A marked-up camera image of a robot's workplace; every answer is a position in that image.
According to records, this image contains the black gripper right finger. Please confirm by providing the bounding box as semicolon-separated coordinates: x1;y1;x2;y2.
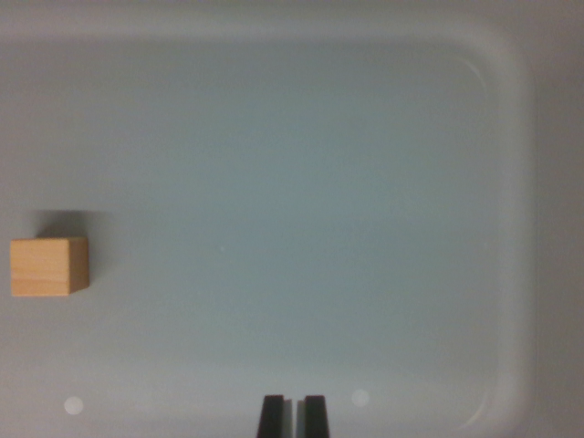
296;394;332;438

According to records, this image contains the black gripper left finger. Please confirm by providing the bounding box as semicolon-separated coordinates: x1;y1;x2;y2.
256;394;295;438

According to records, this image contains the wooden cube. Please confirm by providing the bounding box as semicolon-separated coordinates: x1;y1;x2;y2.
9;236;89;297

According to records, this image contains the white plastic tray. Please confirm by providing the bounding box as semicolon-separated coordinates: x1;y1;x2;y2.
0;26;584;438

